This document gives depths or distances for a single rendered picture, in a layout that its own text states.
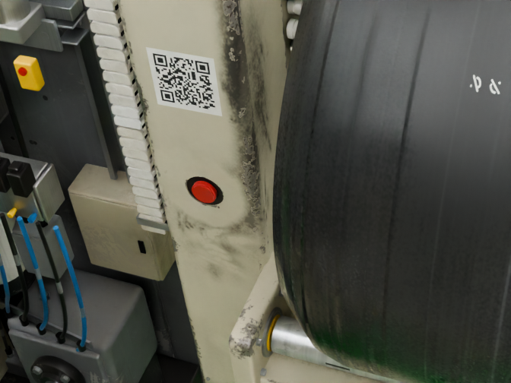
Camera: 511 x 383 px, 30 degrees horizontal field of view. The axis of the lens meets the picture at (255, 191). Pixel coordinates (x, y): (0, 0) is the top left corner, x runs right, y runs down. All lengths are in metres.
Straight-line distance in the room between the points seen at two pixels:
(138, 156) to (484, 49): 0.51
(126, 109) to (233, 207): 0.16
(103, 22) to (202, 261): 0.34
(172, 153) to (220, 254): 0.16
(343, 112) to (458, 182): 0.10
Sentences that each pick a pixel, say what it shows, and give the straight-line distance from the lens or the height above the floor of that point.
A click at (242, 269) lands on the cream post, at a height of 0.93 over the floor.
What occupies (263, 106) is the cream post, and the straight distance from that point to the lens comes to 1.03.
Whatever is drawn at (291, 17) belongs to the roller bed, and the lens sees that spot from 1.45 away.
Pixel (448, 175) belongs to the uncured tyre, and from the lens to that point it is 0.73.
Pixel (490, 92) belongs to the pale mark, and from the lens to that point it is 0.73.
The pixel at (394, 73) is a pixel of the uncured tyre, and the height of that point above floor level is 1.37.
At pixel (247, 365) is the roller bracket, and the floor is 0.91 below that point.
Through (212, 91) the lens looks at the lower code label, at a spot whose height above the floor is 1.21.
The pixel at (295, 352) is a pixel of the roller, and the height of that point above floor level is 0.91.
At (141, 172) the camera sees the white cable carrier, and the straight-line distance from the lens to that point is 1.14.
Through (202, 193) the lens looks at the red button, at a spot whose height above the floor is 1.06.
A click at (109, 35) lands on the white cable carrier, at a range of 1.02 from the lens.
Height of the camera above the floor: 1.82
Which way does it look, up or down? 45 degrees down
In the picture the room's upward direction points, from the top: 7 degrees counter-clockwise
